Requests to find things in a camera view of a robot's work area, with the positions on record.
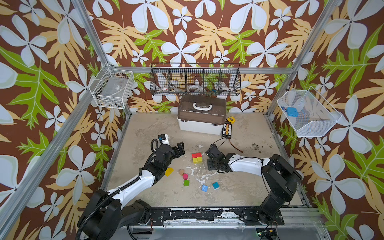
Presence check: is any red rectangular block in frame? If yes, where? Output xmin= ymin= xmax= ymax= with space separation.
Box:
xmin=192 ymin=153 xmax=202 ymax=159

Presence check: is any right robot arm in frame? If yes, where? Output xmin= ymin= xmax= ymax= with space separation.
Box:
xmin=206 ymin=144 xmax=303 ymax=224

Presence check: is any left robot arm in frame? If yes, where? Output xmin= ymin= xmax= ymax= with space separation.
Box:
xmin=75 ymin=134 xmax=185 ymax=240

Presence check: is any yellow wedge block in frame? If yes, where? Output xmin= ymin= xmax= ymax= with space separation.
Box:
xmin=165 ymin=168 xmax=174 ymax=177

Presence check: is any teal cube block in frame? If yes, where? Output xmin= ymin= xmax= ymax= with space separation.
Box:
xmin=213 ymin=182 xmax=220 ymax=189

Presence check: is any black battery holder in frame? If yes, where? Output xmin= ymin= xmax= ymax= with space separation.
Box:
xmin=222 ymin=122 xmax=232 ymax=139

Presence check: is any brown lid storage box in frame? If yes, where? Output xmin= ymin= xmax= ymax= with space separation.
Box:
xmin=177 ymin=95 xmax=227 ymax=135

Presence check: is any blue object in basket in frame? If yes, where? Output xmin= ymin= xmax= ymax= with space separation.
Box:
xmin=285 ymin=107 xmax=299 ymax=118

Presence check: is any white mesh basket right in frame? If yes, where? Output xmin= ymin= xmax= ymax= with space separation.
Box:
xmin=277 ymin=87 xmax=342 ymax=138

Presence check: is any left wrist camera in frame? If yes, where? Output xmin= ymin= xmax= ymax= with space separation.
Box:
xmin=158 ymin=134 xmax=170 ymax=145

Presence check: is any red cable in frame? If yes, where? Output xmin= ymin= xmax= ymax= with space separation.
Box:
xmin=228 ymin=138 xmax=244 ymax=154

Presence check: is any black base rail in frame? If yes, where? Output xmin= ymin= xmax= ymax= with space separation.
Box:
xmin=120 ymin=205 xmax=285 ymax=226

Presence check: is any black wire basket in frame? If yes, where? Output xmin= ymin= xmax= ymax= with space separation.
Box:
xmin=149 ymin=63 xmax=242 ymax=97

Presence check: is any white wire basket left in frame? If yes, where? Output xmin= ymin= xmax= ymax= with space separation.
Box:
xmin=91 ymin=68 xmax=135 ymax=109

